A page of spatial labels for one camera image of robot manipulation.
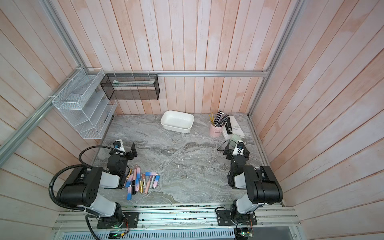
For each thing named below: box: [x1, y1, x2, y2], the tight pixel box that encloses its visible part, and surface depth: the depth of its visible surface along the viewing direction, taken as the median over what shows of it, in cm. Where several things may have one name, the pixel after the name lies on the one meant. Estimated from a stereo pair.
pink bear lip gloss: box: [144, 176, 152, 194], surface depth 85 cm
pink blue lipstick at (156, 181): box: [153, 174, 161, 189], surface depth 87 cm
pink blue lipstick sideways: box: [145, 172, 157, 176], surface depth 90 cm
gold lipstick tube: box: [139, 179, 144, 194], surface depth 85 cm
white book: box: [222, 115, 246, 141], surface depth 111 cm
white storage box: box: [160, 110, 195, 134], surface depth 117 cm
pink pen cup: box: [209, 123, 224, 138], surface depth 103 cm
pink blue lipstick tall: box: [135, 178, 140, 193], surface depth 85 cm
